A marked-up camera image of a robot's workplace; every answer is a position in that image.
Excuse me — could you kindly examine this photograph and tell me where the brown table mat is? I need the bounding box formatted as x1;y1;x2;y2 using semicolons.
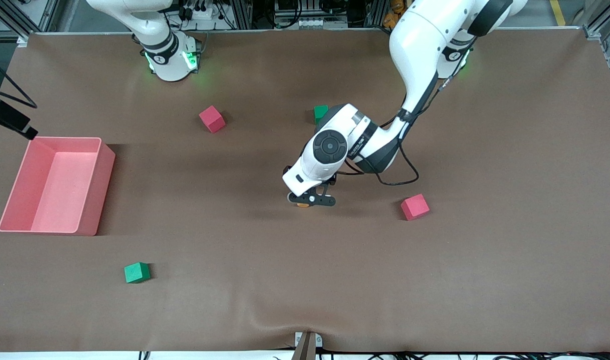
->
0;29;610;354

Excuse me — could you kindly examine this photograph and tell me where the pink foam cube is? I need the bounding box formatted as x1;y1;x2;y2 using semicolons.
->
400;193;431;222
199;105;227;134

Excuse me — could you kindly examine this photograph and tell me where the pink plastic bin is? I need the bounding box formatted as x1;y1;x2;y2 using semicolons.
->
0;136;117;237

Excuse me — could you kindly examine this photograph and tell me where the long white power strip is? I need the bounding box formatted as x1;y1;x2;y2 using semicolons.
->
274;17;349;31

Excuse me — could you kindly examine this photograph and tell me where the pile of orange goods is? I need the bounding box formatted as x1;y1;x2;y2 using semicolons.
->
383;0;404;29

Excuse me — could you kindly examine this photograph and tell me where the white power strip with plugs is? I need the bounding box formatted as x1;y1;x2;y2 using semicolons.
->
177;0;216;22

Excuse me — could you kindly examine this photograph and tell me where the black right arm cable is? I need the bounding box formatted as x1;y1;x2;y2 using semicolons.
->
0;50;38;110

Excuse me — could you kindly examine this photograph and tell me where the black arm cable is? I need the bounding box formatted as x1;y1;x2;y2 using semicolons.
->
335;75;453;187
0;50;38;110

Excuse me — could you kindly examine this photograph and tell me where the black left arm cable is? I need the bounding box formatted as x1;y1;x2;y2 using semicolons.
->
335;75;453;187

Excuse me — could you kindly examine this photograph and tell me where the aluminium frame rail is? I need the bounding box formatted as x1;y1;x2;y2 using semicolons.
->
0;0;60;47
583;0;610;105

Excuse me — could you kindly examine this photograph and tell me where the metal clamp bracket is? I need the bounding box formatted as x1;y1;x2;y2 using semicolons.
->
294;331;323;349

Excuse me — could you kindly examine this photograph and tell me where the aluminium profile post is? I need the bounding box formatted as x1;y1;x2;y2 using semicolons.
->
291;333;317;360

